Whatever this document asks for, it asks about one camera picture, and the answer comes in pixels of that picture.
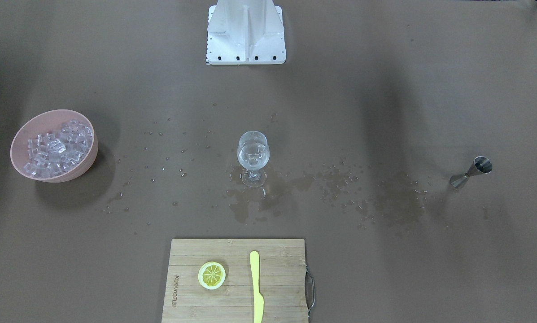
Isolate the steel double jigger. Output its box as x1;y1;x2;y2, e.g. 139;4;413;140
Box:
449;156;493;189

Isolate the pink bowl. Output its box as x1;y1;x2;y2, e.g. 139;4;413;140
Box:
9;109;98;183

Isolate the bamboo cutting board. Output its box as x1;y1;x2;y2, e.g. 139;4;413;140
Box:
161;238;314;323

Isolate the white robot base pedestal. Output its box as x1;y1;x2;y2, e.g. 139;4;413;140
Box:
205;0;287;65

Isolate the clear ice cubes pile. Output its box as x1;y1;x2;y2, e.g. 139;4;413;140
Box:
22;119;94;179

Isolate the yellow lemon slice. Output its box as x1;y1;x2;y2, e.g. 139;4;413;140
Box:
198;261;227;290

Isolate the yellow plastic knife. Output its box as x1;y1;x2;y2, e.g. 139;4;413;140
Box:
249;251;265;323

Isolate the clear wine glass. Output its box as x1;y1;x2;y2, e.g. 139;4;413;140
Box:
237;131;270;188

